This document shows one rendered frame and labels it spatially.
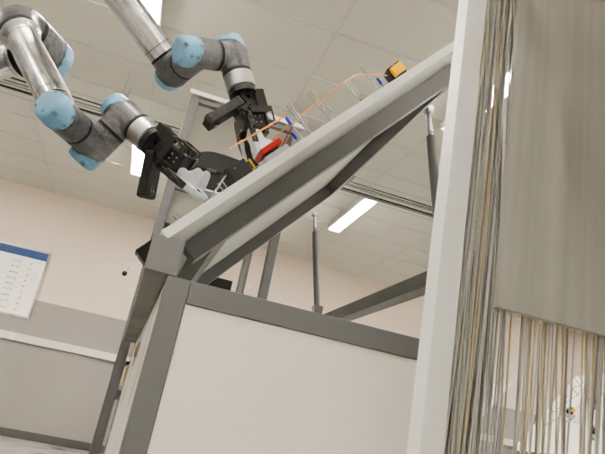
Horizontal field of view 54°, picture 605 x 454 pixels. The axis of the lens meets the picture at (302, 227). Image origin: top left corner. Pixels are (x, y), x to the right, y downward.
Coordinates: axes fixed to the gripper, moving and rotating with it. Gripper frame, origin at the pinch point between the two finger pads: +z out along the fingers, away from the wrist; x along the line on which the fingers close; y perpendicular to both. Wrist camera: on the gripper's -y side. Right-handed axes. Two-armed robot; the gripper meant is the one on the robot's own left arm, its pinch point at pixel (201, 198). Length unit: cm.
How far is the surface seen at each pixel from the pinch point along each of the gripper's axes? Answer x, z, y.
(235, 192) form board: -22.2, 16.9, 11.2
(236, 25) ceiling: 256, -202, 43
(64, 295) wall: 542, -378, -382
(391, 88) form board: 2.5, 18.9, 44.3
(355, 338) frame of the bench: -13, 49, 4
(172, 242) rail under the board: -30.6, 17.4, -0.7
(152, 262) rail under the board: -33.2, 18.0, -4.6
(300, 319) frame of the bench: -19.0, 40.0, 1.5
